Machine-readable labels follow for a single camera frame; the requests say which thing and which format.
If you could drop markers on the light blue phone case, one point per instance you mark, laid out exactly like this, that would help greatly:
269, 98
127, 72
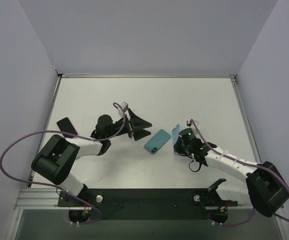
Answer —
175, 137

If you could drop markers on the phone in clear case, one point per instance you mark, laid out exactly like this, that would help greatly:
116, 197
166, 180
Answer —
65, 125

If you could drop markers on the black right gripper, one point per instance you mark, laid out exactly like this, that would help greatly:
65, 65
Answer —
178, 144

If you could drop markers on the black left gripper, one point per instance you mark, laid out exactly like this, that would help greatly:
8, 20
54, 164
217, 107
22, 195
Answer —
130, 126

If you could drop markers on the teal phone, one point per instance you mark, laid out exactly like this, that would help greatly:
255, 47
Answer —
156, 142

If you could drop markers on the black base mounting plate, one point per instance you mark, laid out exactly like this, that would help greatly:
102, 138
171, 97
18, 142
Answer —
155, 204

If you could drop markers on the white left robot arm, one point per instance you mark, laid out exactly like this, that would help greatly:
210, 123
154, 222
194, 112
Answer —
57, 157

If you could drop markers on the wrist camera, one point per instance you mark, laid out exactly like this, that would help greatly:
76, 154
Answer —
193, 124
122, 109

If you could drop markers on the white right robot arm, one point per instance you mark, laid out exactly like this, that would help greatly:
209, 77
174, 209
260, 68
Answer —
261, 184

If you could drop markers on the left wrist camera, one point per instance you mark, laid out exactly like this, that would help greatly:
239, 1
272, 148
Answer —
122, 109

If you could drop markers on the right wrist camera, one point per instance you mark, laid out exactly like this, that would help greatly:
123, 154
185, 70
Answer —
193, 124

